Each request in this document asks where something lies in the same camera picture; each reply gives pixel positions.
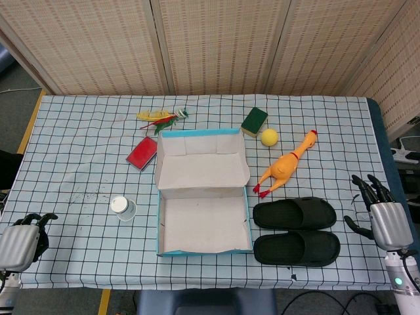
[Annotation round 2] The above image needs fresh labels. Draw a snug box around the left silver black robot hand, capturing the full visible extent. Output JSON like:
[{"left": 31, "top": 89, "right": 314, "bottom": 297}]
[{"left": 0, "top": 212, "right": 59, "bottom": 272}]

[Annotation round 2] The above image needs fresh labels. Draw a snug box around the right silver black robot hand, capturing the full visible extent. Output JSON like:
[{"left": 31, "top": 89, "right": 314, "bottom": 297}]
[{"left": 343, "top": 174, "right": 415, "bottom": 253}]

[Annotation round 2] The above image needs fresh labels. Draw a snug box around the black rubber slipper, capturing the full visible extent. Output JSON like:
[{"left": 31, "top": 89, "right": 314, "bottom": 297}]
[
  {"left": 253, "top": 196, "right": 337, "bottom": 230},
  {"left": 253, "top": 229, "right": 341, "bottom": 266}
]

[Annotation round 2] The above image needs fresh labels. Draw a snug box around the blue cardboard shoebox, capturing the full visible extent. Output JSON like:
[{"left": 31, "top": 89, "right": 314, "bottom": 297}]
[{"left": 154, "top": 128, "right": 253, "bottom": 257}]

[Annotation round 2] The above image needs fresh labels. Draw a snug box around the black bag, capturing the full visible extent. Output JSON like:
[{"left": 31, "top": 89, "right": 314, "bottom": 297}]
[{"left": 0, "top": 149, "right": 23, "bottom": 191}]

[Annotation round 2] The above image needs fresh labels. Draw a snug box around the dark blue padded table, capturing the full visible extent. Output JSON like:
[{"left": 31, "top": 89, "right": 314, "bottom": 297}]
[{"left": 366, "top": 97, "right": 411, "bottom": 250}]

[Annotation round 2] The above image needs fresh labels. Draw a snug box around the checkered light blue tablecloth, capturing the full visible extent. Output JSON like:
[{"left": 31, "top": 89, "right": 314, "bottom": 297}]
[{"left": 0, "top": 94, "right": 403, "bottom": 291}]

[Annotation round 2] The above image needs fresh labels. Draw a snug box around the yellow rubber chicken toy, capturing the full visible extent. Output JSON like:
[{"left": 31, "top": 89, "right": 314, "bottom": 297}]
[{"left": 252, "top": 129, "right": 318, "bottom": 199}]

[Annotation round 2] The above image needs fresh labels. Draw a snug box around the yellow foam ball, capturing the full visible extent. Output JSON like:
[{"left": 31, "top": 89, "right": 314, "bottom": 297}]
[{"left": 261, "top": 128, "right": 280, "bottom": 146}]

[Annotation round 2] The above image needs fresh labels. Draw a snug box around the red ink pad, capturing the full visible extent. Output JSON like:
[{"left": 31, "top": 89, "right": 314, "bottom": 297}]
[{"left": 125, "top": 136, "right": 158, "bottom": 173}]

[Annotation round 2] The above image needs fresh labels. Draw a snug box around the green yellow sponge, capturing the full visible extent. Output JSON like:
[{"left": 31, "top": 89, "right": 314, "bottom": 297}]
[{"left": 240, "top": 107, "right": 269, "bottom": 137}]

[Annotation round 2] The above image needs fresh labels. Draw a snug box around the colourful feather shuttlecock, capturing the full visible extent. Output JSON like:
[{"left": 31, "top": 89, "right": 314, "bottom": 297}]
[{"left": 136, "top": 107, "right": 190, "bottom": 135}]

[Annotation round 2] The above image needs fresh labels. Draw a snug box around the dark blue chair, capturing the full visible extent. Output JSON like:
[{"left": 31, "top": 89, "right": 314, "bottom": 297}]
[{"left": 136, "top": 289, "right": 277, "bottom": 315}]

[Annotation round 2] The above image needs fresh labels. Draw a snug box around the beige bamboo folding screen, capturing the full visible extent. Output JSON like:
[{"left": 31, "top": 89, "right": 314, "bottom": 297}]
[{"left": 0, "top": 0, "right": 420, "bottom": 138}]

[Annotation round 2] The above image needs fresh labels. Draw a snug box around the black floor cable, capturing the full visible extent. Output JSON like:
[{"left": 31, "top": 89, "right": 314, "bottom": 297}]
[{"left": 282, "top": 290, "right": 396, "bottom": 315}]

